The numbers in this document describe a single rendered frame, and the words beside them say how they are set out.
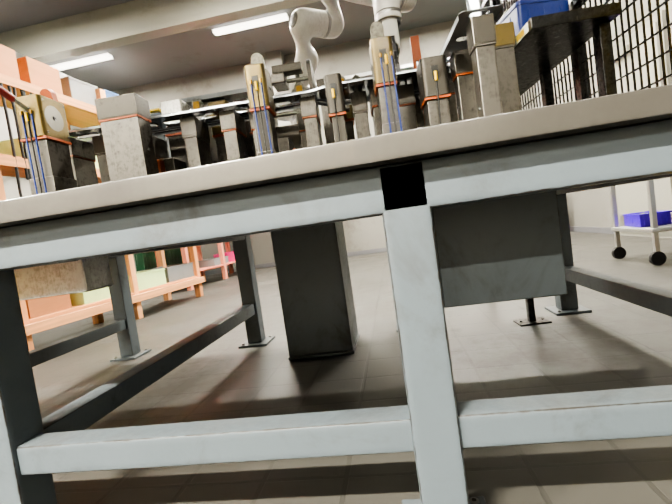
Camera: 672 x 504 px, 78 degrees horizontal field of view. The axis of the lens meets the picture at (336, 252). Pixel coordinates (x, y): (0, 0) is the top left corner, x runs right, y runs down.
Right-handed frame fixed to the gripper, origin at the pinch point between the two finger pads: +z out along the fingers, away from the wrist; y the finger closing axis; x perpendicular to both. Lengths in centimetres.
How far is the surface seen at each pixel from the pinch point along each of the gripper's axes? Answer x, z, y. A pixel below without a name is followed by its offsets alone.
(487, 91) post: 14.6, 21.0, 40.1
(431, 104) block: 5.6, 17.3, 22.5
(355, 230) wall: -32, 54, -660
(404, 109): 1.2, 12.1, 1.6
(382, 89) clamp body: -6.9, 11.8, 24.0
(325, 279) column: -37, 68, -47
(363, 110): -11.7, 10.6, 2.4
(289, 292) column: -54, 72, -48
